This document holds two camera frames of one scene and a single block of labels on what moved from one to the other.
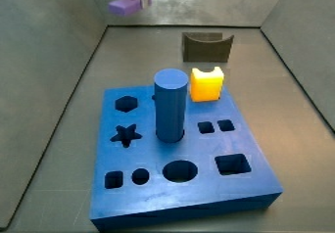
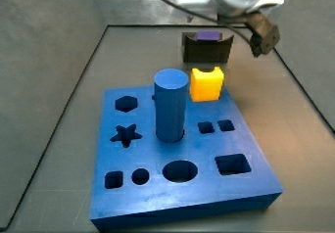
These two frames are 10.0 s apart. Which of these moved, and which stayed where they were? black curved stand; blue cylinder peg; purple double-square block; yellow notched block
Moved: purple double-square block
Stayed: blue cylinder peg; yellow notched block; black curved stand
